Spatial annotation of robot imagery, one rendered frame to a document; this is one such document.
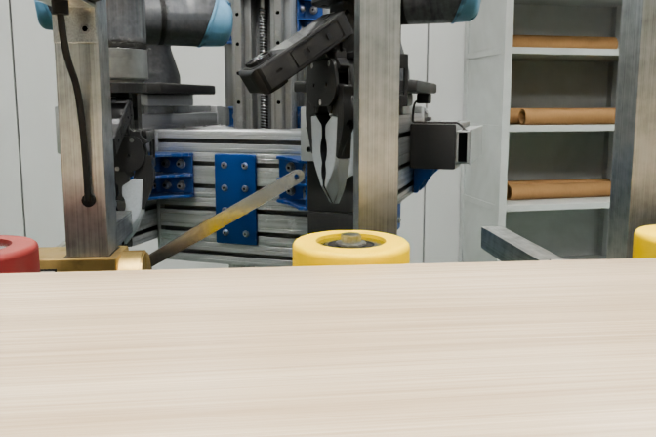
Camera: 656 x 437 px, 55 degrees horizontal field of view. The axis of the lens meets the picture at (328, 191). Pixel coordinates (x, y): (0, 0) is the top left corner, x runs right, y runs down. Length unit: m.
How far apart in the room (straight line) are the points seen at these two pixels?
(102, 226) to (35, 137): 2.71
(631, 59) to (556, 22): 3.10
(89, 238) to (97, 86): 0.13
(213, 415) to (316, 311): 0.11
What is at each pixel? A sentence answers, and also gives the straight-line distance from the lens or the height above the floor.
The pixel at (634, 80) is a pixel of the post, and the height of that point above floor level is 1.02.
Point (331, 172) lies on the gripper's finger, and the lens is 0.63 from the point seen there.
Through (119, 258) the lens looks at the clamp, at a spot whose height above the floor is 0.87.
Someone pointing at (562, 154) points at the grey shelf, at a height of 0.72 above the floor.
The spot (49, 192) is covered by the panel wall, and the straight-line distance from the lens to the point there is 3.29.
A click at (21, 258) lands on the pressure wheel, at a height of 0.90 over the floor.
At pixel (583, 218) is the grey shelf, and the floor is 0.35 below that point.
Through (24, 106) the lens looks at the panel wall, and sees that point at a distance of 3.28.
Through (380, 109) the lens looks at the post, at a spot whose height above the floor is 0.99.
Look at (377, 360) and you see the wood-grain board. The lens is 0.26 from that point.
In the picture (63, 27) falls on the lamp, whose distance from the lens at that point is 0.53.
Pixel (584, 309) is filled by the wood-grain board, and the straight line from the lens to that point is 0.34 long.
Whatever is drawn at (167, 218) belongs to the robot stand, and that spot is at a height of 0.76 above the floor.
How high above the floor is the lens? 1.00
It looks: 8 degrees down
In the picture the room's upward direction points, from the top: straight up
